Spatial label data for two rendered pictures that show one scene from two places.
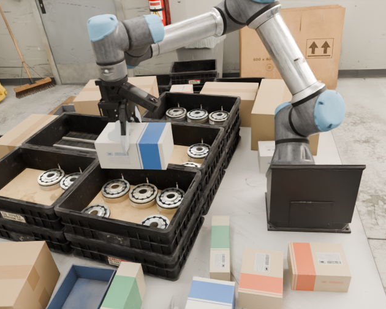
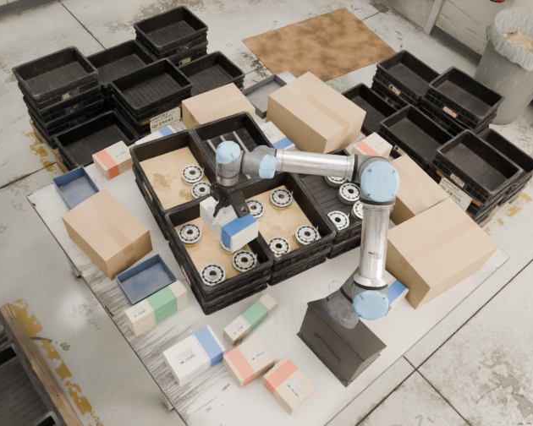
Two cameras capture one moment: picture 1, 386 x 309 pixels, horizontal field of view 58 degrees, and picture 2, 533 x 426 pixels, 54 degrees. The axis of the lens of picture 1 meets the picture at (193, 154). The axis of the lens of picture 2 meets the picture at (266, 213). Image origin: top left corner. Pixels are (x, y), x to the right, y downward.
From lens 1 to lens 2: 118 cm
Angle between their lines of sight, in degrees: 30
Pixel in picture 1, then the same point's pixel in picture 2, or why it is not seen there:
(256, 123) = not seen: hidden behind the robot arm
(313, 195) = (328, 344)
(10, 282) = (113, 244)
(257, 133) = not seen: hidden behind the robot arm
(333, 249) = (305, 385)
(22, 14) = not seen: outside the picture
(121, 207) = (212, 238)
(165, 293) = (194, 316)
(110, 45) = (224, 169)
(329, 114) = (363, 308)
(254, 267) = (248, 351)
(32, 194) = (173, 178)
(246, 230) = (283, 321)
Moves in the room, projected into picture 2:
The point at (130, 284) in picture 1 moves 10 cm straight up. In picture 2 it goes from (170, 298) to (168, 286)
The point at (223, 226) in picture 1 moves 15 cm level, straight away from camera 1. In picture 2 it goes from (265, 308) to (289, 284)
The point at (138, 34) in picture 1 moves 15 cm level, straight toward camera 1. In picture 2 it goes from (249, 171) to (222, 201)
